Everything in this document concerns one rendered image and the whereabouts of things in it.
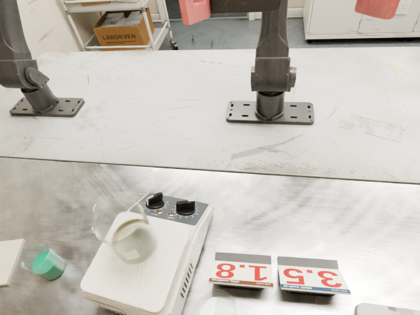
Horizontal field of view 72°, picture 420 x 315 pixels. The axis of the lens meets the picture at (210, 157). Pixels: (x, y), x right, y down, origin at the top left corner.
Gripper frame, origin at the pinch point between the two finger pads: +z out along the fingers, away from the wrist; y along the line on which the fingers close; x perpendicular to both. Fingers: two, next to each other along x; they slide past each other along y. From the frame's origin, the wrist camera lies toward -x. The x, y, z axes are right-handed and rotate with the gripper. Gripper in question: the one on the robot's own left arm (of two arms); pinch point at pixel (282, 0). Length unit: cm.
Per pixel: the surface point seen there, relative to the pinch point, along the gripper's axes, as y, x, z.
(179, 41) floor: -90, 133, -246
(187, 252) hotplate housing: -10.6, 33.7, 0.4
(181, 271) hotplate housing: -10.9, 33.6, 3.1
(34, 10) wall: -160, 65, -165
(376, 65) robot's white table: 27, 41, -58
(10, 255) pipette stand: -43, 39, 3
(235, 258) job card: -4.2, 39.8, -1.9
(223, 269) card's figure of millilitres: -5.7, 38.2, 0.6
